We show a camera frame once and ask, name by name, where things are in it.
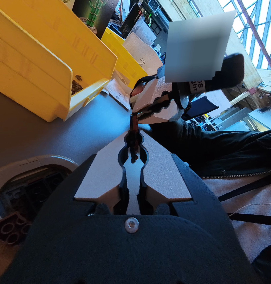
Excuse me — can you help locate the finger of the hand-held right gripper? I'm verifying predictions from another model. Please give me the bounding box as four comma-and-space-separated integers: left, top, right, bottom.
131, 78, 173, 113
134, 98, 183, 125

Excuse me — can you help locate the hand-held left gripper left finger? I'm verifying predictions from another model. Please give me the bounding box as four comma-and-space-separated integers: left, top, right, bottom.
74, 130, 130, 214

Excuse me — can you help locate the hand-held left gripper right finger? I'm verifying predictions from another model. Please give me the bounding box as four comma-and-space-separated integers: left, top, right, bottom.
138, 130, 192, 214

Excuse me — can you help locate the round brown brick plate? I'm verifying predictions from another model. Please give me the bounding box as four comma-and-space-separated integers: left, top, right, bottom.
129, 114, 142, 165

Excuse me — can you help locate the tan brick pot base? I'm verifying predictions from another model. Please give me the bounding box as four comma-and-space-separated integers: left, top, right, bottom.
0, 155, 79, 247

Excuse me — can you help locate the yellow plastic bin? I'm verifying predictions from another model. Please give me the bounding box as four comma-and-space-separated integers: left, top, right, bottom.
101, 28, 149, 83
0, 0, 118, 122

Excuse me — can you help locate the person's right forearm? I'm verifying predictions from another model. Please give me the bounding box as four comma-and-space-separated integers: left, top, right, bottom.
149, 119, 271, 176

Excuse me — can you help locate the person's right hand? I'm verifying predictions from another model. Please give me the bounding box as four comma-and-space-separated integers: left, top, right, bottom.
133, 85, 147, 96

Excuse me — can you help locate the white paper packet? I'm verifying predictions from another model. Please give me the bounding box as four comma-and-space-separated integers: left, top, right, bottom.
103, 73, 136, 110

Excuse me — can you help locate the brown paper bag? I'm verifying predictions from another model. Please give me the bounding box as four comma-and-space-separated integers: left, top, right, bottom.
123, 32, 165, 76

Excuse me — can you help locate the black cardboard box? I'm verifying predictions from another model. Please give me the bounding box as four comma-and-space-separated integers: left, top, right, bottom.
119, 0, 149, 40

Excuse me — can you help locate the pile of small brown bricks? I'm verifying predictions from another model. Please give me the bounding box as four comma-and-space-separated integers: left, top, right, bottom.
71, 74, 83, 96

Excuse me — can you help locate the black toy set box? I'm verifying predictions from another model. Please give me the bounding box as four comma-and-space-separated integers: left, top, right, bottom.
72, 0, 120, 40

